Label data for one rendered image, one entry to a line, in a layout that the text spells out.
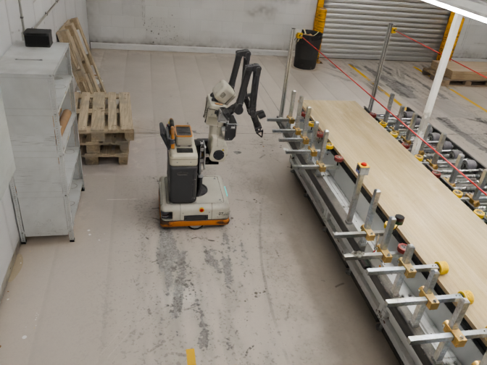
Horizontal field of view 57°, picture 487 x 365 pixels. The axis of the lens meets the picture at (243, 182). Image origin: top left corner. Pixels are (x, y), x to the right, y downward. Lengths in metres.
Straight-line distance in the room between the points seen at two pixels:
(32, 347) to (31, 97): 1.79
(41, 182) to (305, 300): 2.38
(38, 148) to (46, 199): 0.48
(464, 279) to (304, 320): 1.27
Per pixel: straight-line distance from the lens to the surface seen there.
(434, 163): 4.55
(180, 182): 4.16
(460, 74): 10.48
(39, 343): 3.63
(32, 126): 3.85
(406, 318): 3.00
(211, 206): 4.32
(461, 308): 2.56
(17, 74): 3.72
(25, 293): 4.00
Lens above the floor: 2.70
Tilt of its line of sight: 31 degrees down
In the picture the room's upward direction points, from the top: 6 degrees clockwise
